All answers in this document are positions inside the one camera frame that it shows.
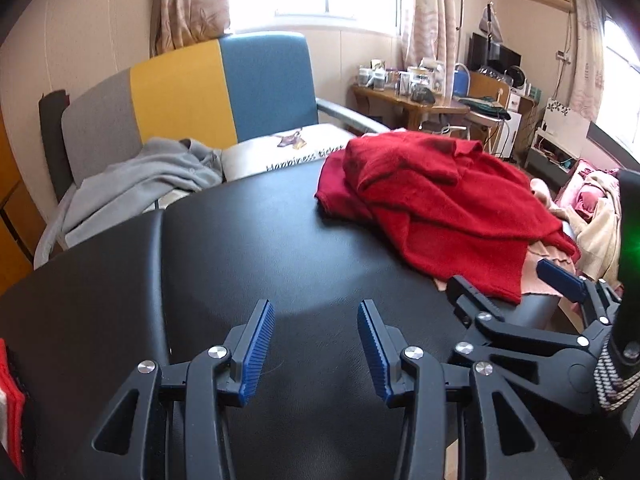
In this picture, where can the group of glass jars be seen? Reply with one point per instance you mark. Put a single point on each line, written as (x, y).
(415, 80)

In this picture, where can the pink blanket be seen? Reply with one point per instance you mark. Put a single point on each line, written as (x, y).
(582, 195)

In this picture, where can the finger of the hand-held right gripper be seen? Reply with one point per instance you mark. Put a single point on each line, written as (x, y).
(530, 355)
(562, 280)

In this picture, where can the light wooden computer desk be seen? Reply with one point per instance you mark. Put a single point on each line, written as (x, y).
(492, 90)

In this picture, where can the cream blanket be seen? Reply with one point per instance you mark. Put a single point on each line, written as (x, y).
(600, 230)

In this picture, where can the grey garment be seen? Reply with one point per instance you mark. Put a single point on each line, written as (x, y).
(140, 180)

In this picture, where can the red white striped knit sweater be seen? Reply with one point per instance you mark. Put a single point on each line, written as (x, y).
(12, 410)

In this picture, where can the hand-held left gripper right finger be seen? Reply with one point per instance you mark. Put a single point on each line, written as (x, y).
(375, 350)

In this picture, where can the red fuzzy sweater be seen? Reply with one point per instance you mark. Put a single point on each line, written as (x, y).
(450, 200)

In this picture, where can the grey yellow blue armchair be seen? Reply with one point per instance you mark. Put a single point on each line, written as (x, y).
(175, 90)

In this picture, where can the black monitor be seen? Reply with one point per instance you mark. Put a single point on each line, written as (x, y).
(507, 57)
(479, 52)

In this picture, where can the dark red cloth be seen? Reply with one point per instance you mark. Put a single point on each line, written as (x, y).
(332, 182)

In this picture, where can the beige patterned curtain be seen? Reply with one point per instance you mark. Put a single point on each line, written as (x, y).
(430, 10)
(587, 50)
(190, 5)

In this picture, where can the white shelf unit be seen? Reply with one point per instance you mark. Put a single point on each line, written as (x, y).
(555, 135)

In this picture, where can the orange wooden wardrobe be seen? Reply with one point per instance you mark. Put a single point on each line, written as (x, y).
(15, 220)

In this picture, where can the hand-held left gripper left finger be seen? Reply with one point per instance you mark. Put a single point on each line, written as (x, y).
(255, 350)

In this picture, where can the pink garment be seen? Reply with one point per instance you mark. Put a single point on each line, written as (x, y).
(530, 287)

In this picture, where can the black rolled mat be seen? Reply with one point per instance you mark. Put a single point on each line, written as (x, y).
(52, 135)

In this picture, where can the blue plastic container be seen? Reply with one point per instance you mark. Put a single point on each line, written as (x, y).
(461, 80)

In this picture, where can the white printed cushion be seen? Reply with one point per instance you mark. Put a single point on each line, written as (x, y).
(310, 142)

